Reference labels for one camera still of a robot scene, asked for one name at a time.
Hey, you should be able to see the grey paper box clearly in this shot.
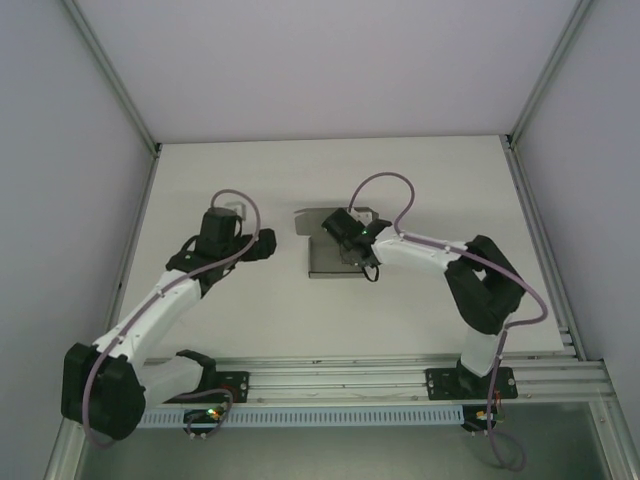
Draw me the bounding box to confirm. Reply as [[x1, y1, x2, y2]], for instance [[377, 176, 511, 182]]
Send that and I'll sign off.
[[293, 206, 382, 281]]

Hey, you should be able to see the small electronics board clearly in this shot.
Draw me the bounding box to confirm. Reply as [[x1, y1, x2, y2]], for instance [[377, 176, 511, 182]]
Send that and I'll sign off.
[[182, 406, 227, 435], [462, 403, 507, 434]]

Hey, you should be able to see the grey metal panel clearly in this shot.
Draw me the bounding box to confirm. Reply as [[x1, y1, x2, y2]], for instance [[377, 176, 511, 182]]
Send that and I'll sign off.
[[74, 402, 619, 480]]

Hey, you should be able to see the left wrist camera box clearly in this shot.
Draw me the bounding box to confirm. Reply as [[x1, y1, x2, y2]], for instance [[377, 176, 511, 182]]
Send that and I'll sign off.
[[221, 199, 249, 222]]

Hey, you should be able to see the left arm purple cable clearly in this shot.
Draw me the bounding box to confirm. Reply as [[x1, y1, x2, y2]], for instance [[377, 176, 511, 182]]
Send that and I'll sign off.
[[82, 188, 264, 449]]

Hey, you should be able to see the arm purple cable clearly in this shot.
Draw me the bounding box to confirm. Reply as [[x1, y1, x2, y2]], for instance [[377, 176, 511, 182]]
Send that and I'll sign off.
[[82, 188, 264, 449], [348, 171, 549, 474]]

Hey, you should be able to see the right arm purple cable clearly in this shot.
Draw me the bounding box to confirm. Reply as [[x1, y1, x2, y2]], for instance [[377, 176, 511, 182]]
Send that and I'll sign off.
[[348, 171, 549, 474]]

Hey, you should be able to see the aluminium side rail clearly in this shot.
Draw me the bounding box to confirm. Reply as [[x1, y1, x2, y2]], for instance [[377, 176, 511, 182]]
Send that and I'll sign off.
[[502, 134, 589, 362], [97, 144, 162, 369]]

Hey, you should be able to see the long aluminium mounting rail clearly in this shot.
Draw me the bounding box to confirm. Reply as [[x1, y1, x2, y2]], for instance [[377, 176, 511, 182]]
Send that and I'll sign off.
[[68, 352, 615, 407]]

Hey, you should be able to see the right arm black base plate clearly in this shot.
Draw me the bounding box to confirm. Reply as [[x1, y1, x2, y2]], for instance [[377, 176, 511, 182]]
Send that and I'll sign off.
[[424, 367, 516, 401]]

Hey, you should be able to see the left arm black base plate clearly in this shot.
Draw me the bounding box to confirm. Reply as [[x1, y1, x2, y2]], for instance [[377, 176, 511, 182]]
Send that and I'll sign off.
[[199, 370, 251, 404]]

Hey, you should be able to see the light blue slotted cable duct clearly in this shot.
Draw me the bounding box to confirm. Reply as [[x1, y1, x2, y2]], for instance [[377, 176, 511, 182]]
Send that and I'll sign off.
[[137, 404, 465, 430]]

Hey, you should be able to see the aluminium frame post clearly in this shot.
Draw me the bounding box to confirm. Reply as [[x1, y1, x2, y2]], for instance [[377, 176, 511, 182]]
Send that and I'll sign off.
[[503, 0, 599, 151], [61, 0, 162, 156]]

